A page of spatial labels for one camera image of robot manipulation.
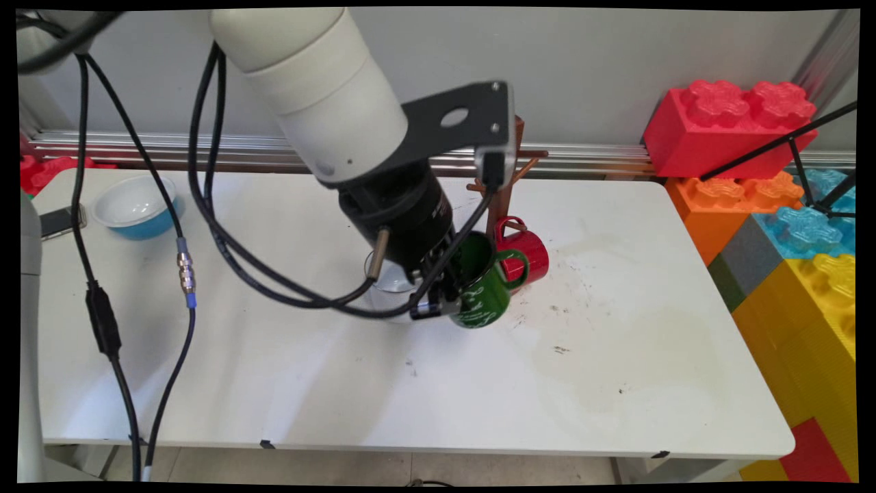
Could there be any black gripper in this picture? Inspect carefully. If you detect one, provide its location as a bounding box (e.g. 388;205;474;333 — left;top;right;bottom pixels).
339;161;474;320

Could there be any green enamel mug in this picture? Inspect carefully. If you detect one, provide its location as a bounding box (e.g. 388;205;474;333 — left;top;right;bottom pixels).
448;231;530;329

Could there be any white enamel mug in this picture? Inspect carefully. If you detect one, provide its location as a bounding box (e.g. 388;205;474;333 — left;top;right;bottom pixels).
363;250;420;324

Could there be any red enamel mug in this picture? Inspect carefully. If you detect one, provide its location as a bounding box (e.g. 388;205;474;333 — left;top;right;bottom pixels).
494;216;550;295

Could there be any brown wooden mug tree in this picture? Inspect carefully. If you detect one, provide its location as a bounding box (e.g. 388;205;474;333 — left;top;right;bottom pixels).
467;115;550;240

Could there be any big orange toy brick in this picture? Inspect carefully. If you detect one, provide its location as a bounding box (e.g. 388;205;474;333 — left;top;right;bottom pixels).
665;171;805;266

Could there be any big red toy brick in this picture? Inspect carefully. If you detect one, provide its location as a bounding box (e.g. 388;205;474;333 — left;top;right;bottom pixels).
643;80;819;180

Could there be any big grey toy brick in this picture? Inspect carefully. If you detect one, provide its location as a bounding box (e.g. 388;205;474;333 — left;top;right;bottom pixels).
708;216;784;312

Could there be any blue bowl white inside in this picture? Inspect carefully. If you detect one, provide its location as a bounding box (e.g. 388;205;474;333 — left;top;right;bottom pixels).
92;175;184;240

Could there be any big light blue toy brick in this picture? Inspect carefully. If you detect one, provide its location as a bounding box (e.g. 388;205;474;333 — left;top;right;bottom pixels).
753;169;856;261

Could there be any big yellow toy brick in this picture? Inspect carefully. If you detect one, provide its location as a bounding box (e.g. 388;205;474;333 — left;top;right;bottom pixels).
732;255;858;482

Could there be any black tripod stand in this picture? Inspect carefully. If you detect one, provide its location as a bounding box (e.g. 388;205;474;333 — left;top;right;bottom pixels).
699;101;858;220

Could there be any black smartphone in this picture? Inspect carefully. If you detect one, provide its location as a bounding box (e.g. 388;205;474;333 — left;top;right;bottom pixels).
40;204;88;240

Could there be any small red toy brick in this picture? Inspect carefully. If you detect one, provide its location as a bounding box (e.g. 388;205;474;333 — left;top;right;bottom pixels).
779;418;851;483

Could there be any flat red toy block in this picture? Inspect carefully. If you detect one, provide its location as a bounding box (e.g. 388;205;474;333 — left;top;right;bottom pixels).
21;155;117;196

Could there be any slanted aluminium profile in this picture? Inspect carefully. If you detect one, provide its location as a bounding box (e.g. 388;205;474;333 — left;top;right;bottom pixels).
790;10;860;103

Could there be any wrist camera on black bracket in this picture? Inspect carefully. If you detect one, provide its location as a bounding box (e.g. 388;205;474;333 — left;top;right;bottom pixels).
400;81;517;191

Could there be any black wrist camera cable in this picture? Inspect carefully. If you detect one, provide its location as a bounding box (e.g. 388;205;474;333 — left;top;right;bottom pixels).
188;41;507;320

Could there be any aluminium wall rail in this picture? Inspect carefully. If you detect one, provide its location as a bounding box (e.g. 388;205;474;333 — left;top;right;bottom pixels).
27;130;856;180

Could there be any black cable with metal connector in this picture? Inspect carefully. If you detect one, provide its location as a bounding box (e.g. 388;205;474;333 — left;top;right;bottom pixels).
82;51;197;480

